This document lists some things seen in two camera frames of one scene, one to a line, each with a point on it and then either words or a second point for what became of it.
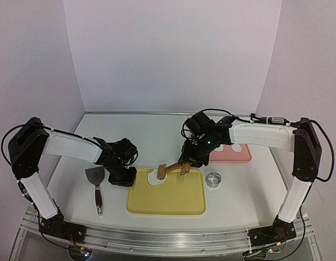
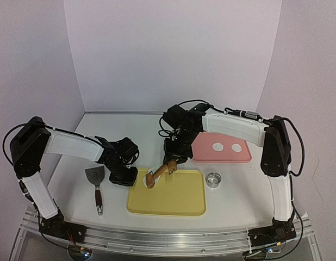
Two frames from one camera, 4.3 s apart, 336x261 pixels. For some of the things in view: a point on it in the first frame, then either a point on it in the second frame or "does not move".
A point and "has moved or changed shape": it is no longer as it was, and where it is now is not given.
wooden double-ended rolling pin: x=185 y=167 to x=150 y=179
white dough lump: x=152 y=178 has moved or changed shape
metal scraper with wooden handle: x=96 y=174 does not move
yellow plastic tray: x=180 y=194 does not move
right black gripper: x=190 y=159 to x=178 y=155
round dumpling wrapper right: x=236 y=147 does not move
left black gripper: x=122 y=178 does not move
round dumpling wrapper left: x=220 y=148 does not move
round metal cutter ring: x=213 y=179 does not move
